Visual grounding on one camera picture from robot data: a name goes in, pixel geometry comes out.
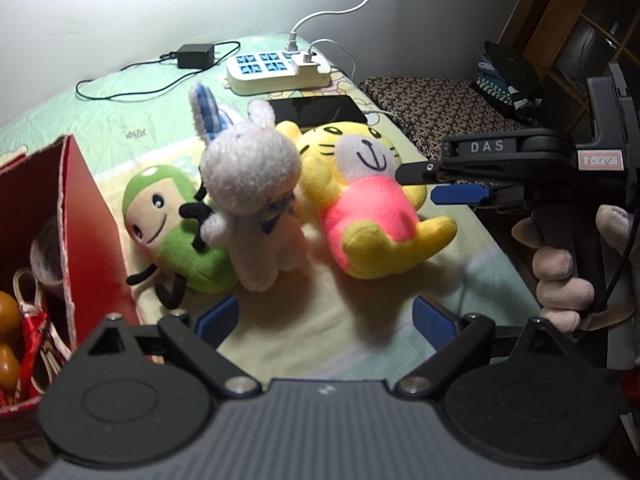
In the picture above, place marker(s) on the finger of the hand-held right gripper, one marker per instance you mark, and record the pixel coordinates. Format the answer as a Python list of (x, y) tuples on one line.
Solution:
[(417, 173), (457, 195)]

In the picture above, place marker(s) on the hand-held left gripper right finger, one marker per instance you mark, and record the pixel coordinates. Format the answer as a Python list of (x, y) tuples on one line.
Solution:
[(432, 322)]

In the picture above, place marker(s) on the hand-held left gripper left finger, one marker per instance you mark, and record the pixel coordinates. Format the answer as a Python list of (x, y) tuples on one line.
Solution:
[(220, 317)]

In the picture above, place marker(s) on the yellow tiger plush toy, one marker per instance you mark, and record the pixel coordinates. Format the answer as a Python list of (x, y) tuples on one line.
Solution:
[(370, 210)]

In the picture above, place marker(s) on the green plush toy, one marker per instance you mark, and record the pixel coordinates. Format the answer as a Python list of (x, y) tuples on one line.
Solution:
[(165, 215)]

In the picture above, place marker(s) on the white rabbit plush toy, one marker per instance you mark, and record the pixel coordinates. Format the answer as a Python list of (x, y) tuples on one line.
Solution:
[(250, 180)]

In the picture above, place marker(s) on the red cardboard box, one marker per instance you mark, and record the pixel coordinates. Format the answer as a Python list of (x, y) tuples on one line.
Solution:
[(90, 220)]

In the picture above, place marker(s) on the person's right hand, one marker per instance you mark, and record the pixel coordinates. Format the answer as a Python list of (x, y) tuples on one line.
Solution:
[(555, 267)]

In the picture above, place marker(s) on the brown patterned cushion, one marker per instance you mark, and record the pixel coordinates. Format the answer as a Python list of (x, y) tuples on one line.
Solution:
[(440, 105)]

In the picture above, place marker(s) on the dark clothes pile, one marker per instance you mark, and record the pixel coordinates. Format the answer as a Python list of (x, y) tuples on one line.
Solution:
[(505, 77)]

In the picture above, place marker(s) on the black smartphone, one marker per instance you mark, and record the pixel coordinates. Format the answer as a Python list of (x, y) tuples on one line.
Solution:
[(320, 109)]

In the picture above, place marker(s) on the wooden cabinet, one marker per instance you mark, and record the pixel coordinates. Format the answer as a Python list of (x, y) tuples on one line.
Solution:
[(590, 15)]

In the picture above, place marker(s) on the white charger plug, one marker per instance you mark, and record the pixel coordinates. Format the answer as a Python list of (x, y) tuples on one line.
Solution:
[(305, 64)]

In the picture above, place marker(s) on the white power strip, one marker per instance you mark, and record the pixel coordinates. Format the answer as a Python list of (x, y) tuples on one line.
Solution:
[(265, 72)]

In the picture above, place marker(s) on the red white wrapped packet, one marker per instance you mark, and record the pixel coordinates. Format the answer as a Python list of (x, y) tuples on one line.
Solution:
[(34, 345)]

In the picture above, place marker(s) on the green yellow printed bed sheet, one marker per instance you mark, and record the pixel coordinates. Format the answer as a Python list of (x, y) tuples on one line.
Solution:
[(150, 120)]

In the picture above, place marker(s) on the orange gourd ornament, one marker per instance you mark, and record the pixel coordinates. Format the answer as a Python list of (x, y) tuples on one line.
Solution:
[(9, 330)]

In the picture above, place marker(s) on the black power adapter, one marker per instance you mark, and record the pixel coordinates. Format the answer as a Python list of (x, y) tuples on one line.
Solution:
[(196, 56)]

